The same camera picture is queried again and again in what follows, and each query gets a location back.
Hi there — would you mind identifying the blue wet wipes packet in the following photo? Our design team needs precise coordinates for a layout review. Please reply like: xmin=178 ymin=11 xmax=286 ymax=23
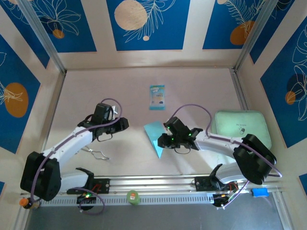
xmin=149 ymin=84 xmax=166 ymax=111

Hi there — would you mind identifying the brown bottle orange cap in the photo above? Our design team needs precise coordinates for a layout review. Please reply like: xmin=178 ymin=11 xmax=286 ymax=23
xmin=19 ymin=196 xmax=40 ymax=210

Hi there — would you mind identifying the grey slotted cable duct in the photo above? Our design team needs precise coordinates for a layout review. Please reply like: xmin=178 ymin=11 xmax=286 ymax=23
xmin=35 ymin=193 xmax=216 ymax=207

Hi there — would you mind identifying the bent metal wire clip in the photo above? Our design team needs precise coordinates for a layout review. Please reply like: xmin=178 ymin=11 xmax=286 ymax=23
xmin=81 ymin=147 xmax=111 ymax=161

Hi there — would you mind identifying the mint green tray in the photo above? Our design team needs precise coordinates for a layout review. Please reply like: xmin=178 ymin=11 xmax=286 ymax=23
xmin=211 ymin=110 xmax=273 ymax=159

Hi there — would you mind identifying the green capped bottle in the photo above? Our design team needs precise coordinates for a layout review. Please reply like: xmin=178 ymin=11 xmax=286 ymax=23
xmin=126 ymin=190 xmax=140 ymax=206

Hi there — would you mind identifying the black controller board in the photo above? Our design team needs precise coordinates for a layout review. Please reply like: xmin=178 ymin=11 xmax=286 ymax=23
xmin=76 ymin=193 xmax=96 ymax=205
xmin=212 ymin=191 xmax=238 ymax=208

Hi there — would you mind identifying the light blue paper sheet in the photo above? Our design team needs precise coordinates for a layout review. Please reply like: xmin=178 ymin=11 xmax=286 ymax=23
xmin=143 ymin=120 xmax=166 ymax=159

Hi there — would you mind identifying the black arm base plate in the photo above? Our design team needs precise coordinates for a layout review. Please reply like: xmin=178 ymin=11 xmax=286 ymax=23
xmin=66 ymin=178 xmax=111 ymax=195
xmin=194 ymin=176 xmax=218 ymax=192

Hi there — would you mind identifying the aluminium mounting rail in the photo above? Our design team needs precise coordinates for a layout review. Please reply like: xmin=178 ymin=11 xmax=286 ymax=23
xmin=21 ymin=173 xmax=287 ymax=196

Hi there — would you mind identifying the aluminium frame post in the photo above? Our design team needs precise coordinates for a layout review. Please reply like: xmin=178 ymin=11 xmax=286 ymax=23
xmin=18 ymin=0 xmax=67 ymax=74
xmin=234 ymin=0 xmax=280 ymax=72

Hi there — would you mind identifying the small blue box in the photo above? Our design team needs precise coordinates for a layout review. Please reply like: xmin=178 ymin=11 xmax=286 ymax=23
xmin=251 ymin=188 xmax=269 ymax=197

